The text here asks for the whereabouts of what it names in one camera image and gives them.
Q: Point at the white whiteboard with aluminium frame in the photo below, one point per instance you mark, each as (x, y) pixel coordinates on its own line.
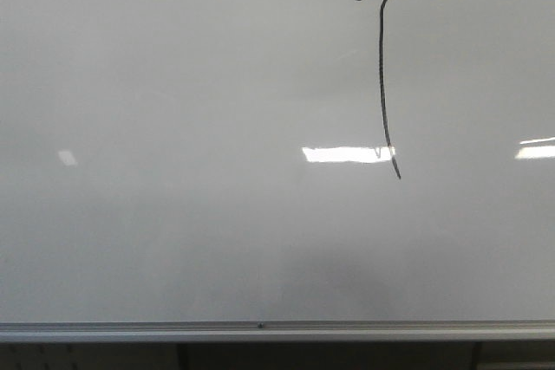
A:
(181, 170)

